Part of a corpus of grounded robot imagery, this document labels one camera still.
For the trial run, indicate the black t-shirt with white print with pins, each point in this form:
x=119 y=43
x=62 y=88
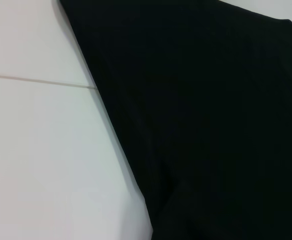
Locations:
x=198 y=125

